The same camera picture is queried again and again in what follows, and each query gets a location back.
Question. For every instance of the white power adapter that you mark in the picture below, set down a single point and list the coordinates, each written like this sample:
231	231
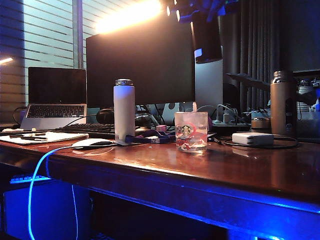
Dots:
252	139

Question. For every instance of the grey window post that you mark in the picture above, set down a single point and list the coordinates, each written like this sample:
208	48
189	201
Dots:
78	32

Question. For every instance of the white ribbed container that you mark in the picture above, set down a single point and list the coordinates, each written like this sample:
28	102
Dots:
305	92

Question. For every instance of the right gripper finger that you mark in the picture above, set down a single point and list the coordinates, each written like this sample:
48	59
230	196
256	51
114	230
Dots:
186	15
220	7

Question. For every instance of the white notepad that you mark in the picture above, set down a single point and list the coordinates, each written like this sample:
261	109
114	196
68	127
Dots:
62	137

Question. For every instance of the black keyboard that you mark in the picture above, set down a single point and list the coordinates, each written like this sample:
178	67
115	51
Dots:
85	128

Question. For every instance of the blue lit keyboard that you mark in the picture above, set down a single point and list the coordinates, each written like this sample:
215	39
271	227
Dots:
27	178

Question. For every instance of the horizontal window blinds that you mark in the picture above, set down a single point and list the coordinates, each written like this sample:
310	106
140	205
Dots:
47	37

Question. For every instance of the blue lit cabinet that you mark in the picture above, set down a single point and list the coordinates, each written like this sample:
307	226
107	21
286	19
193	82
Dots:
50	212

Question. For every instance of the white power strip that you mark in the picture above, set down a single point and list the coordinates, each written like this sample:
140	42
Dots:
235	124

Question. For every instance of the black tilted panel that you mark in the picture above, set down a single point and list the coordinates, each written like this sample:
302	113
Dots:
247	81

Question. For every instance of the white computer mouse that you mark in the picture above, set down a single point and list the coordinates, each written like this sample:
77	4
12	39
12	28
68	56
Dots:
91	143

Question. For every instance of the blue ID badge holder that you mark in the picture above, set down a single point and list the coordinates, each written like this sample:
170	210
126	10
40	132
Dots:
123	143

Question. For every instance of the short black pen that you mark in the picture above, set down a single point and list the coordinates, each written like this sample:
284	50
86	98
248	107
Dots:
215	141

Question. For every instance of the Starbucks glass cup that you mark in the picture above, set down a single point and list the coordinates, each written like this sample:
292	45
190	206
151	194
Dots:
191	135

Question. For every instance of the bronze metal thermos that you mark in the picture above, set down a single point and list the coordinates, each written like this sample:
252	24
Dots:
281	107

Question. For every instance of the white plug charger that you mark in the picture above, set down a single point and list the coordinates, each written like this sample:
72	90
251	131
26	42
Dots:
227	117

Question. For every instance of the small pink cube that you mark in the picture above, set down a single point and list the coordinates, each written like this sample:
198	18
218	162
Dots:
161	128

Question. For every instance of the large black computer monitor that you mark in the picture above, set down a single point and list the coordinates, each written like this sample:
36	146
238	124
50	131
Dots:
140	62

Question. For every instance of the open silver laptop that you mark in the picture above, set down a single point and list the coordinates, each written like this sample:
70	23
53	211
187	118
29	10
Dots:
56	100

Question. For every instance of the black thermos bottle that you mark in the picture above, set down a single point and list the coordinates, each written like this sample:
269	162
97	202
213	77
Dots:
207	42

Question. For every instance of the white thermos bottle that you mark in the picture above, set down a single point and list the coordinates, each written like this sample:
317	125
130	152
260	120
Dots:
124	112

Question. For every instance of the silver upright screen back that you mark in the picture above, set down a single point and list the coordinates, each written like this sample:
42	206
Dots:
208	82

